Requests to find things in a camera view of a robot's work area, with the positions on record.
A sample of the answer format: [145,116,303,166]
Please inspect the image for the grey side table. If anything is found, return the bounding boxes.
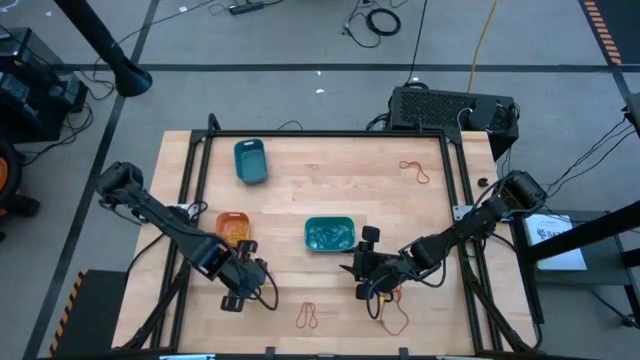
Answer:
[509,192,640,326]

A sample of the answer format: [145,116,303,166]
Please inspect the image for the black power strip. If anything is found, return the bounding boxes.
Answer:
[228,0,266,16]

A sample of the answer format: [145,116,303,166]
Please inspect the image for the dark blue plastic basket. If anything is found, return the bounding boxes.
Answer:
[233,138,269,186]

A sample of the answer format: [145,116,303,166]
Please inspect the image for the orange plastic basket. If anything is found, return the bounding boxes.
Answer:
[215,211,253,249]

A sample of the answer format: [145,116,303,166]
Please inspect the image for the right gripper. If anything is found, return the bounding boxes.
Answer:
[339,225,416,301]

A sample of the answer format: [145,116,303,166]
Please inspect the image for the yellow hanging cable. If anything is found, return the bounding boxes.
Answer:
[467,0,500,95]

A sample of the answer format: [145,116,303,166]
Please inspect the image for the teal green plastic basket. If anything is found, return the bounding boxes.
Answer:
[303,215,357,253]

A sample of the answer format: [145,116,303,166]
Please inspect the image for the hazard-striped black mat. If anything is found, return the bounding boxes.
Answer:
[581,0,640,66]
[48,268,130,359]

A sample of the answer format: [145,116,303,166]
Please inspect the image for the black stand pole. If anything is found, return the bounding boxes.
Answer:
[53,0,154,99]
[524,199,640,264]

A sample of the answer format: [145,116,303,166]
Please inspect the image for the orange black vacuum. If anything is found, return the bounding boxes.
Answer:
[0,141,42,219]

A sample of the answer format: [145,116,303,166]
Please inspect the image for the black equipment cart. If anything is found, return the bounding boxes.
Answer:
[0,27,90,145]

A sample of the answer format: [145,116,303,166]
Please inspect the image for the white paper sheet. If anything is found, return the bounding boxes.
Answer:
[522,213,589,272]

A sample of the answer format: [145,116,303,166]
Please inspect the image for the black tripod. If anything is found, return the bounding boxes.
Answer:
[589,287,640,330]

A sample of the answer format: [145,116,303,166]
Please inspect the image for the black computer tower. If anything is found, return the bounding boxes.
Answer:
[388,85,521,162]

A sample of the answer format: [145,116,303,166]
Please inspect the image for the rubber bands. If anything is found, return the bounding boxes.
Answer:
[398,160,431,185]
[377,287,411,337]

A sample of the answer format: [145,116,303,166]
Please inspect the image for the coiled black cable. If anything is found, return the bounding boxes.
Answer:
[342,6,403,50]

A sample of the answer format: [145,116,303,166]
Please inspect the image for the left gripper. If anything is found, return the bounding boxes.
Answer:
[219,239,275,314]

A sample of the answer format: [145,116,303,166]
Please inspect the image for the red rubber band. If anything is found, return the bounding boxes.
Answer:
[295,301,320,330]

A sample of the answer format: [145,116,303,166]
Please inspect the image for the yellow rubber band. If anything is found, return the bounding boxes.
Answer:
[222,219,250,246]

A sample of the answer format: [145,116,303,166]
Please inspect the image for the black hanging cable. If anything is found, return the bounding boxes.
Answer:
[405,0,430,86]

